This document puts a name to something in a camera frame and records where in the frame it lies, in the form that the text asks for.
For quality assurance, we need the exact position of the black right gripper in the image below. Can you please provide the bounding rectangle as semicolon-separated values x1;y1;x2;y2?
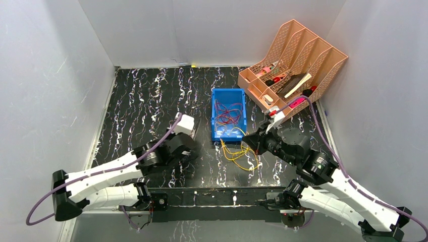
242;122;297;166

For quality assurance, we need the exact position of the yellow cable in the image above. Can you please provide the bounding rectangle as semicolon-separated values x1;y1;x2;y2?
219;127;262;172

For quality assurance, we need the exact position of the blue plastic bin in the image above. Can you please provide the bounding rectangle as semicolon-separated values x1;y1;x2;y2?
211;88;247;143

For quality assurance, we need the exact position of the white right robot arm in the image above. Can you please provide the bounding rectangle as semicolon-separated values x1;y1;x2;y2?
242;128;409;241

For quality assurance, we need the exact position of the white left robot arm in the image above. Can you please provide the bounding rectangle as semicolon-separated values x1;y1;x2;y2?
52;133;197;221

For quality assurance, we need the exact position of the white correction tape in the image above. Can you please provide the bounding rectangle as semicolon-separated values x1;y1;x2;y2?
262;94;274;106

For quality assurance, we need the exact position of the pink marker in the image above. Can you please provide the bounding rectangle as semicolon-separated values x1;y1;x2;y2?
289;98;305;109

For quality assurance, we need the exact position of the red black marker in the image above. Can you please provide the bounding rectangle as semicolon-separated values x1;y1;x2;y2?
302;86;317;97

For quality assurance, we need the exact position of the black notebook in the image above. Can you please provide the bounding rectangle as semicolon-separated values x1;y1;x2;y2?
276;73;307;97

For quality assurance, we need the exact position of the peach desk file organizer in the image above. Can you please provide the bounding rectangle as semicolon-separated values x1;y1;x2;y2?
237;19;348;119

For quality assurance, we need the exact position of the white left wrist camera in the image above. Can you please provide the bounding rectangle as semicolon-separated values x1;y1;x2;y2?
173;114;195;136

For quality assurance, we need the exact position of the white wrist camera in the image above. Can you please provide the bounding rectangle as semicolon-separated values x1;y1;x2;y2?
265;106;285;134
173;114;195;136

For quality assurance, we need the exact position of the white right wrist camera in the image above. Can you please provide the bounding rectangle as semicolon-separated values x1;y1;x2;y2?
265;106;285;134

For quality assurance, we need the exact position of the red cable bundle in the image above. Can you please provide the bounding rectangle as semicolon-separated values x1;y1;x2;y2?
213;101;244;126

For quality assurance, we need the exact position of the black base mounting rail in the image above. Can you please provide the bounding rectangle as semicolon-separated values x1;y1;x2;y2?
65;187;335;224

